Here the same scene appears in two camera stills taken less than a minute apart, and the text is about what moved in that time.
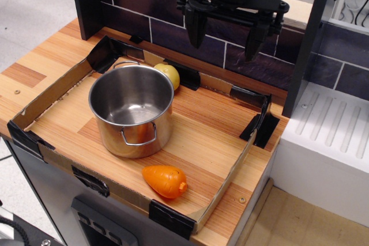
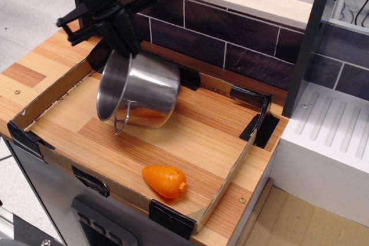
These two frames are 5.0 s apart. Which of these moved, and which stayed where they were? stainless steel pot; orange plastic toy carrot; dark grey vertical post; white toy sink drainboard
Moved: stainless steel pot
Stayed: white toy sink drainboard; orange plastic toy carrot; dark grey vertical post
